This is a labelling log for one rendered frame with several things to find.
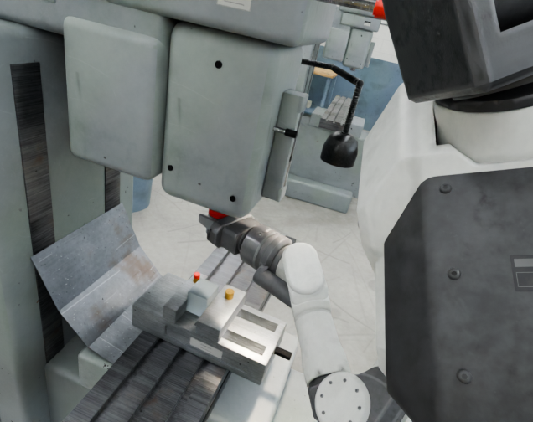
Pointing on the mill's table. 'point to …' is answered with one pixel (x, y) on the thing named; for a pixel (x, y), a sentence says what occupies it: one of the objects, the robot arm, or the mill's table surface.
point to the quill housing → (222, 115)
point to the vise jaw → (219, 314)
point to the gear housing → (250, 17)
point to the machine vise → (142, 312)
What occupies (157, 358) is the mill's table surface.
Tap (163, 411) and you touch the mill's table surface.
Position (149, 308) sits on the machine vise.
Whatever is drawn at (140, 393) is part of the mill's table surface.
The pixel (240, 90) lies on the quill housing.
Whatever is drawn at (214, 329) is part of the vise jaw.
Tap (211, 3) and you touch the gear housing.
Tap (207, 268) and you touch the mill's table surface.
